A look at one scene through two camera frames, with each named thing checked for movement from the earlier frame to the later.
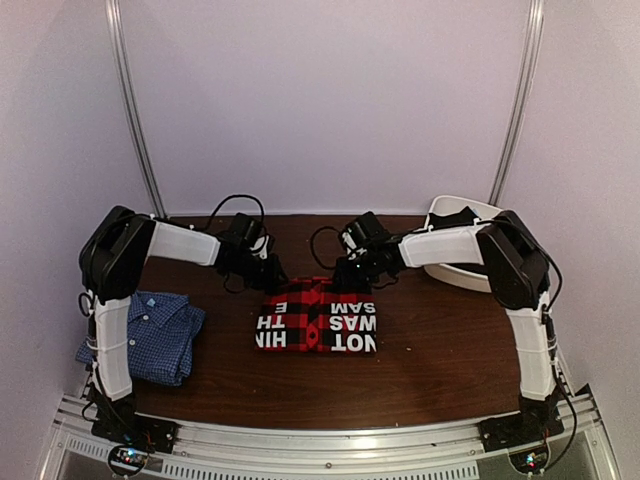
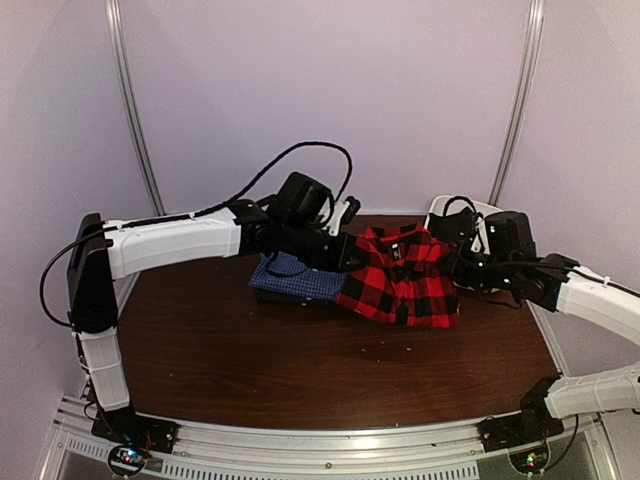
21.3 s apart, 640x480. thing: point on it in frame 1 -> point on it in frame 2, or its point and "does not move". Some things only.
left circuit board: [127, 460] does not move
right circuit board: [531, 460] does not move
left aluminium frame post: [120, 56] does not move
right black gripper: [348, 279] -> [455, 269]
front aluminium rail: [577, 444] does not move
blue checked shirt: [165, 333] -> [283, 273]
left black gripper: [271, 279] -> [347, 246]
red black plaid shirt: [308, 315] -> [401, 282]
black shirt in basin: [465, 217] does not move
